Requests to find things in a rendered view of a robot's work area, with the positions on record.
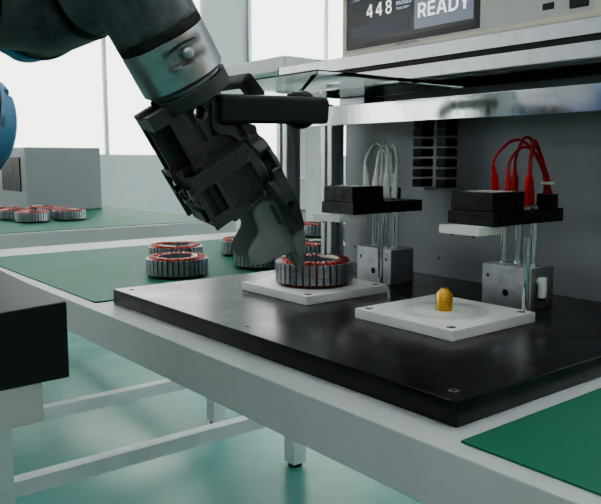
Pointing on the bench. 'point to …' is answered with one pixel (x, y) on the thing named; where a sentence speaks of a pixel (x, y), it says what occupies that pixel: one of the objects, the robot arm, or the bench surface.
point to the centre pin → (444, 300)
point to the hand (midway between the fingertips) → (299, 252)
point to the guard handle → (245, 84)
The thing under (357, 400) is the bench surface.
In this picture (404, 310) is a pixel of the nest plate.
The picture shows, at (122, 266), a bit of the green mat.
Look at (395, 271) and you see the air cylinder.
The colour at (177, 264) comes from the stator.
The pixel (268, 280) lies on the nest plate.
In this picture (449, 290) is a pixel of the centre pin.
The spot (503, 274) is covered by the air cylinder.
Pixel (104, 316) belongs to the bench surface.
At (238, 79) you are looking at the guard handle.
